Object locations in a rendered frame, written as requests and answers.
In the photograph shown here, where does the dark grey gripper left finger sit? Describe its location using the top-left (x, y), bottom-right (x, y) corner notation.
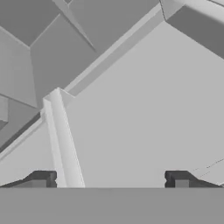
top-left (0, 170), bottom-right (58, 188)

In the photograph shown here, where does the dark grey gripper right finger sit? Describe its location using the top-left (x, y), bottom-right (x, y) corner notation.
top-left (164, 170), bottom-right (224, 188)

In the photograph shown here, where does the narrow pale grey fridge door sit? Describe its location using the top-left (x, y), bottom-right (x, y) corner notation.
top-left (0, 111), bottom-right (60, 187)

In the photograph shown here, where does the wide pale grey fridge door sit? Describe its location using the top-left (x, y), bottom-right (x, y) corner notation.
top-left (64, 3), bottom-right (224, 188)

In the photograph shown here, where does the grey cupboard run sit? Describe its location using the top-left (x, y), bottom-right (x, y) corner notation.
top-left (0, 0), bottom-right (162, 152)

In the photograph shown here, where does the dark grey cupboard block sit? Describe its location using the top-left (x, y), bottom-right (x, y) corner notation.
top-left (159, 0), bottom-right (224, 61)

